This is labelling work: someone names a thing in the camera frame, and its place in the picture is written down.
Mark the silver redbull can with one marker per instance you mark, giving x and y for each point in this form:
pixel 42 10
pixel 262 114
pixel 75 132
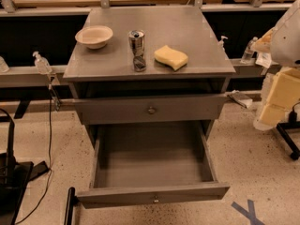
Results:
pixel 136 43

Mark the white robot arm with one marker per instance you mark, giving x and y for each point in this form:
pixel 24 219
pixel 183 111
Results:
pixel 280 92

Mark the closed grey upper drawer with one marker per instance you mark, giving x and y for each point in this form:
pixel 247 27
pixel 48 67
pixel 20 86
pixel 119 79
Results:
pixel 120 110

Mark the grey drawer cabinet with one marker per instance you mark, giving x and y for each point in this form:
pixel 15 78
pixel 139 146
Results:
pixel 109 72

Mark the open grey lower drawer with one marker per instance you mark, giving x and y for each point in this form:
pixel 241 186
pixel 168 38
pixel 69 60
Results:
pixel 151 163

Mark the yellow sponge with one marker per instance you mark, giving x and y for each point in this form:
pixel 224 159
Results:
pixel 170 57

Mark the white bowl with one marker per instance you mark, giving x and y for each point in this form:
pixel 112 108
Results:
pixel 94 37

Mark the folded paper packet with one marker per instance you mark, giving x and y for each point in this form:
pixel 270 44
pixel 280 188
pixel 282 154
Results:
pixel 240 98

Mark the small pump bottle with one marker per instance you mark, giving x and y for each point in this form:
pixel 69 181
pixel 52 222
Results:
pixel 222 42

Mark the clear water bottle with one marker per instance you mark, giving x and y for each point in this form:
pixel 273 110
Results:
pixel 248 52

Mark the clear pump sanitizer bottle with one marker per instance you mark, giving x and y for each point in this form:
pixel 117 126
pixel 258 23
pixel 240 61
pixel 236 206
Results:
pixel 42 64

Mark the white wipes packet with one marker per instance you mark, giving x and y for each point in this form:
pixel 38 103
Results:
pixel 264 59

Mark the blue tape cross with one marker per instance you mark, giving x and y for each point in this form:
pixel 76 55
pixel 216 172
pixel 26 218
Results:
pixel 248 212

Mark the clear bottle at left edge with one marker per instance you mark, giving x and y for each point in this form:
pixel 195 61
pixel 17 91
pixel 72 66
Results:
pixel 3 65

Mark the black stand base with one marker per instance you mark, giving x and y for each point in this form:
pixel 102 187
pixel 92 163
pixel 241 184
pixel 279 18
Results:
pixel 14 176

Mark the black bar handle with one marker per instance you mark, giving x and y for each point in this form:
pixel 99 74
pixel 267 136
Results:
pixel 69 206

